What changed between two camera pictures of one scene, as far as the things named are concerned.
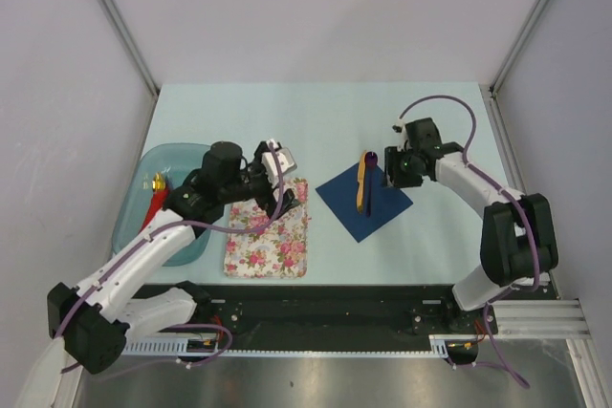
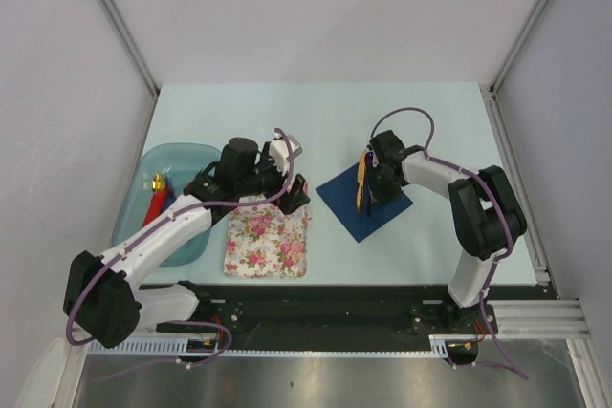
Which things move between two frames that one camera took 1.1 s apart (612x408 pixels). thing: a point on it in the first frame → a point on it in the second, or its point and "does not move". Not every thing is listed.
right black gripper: [391, 158] → [378, 194]
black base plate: [340, 316] does not move
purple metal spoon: [370, 160] does not move
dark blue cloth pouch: [387, 203] does not move
